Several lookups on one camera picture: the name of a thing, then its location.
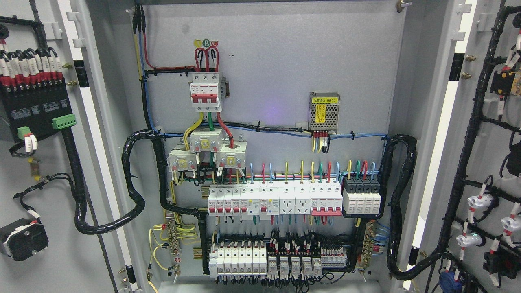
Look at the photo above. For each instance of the metal mesh power supply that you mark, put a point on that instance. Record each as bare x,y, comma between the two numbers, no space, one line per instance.
324,111

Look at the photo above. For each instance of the white current transformers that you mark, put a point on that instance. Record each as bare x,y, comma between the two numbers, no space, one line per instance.
207,144

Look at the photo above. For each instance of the black white surge protector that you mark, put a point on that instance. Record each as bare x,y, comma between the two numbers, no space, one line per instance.
361,198

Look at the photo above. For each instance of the red main circuit breaker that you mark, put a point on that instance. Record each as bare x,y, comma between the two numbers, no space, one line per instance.
207,91

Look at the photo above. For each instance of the white rotary selector switch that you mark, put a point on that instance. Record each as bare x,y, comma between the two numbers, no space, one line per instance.
23,238

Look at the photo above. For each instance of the black digital power meter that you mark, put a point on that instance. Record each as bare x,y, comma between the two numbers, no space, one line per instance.
34,108

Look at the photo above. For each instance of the grey cabinet door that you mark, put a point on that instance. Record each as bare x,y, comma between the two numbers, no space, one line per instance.
438,115
72,262

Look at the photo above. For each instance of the white socket breaker row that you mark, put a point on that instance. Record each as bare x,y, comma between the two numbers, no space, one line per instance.
267,199

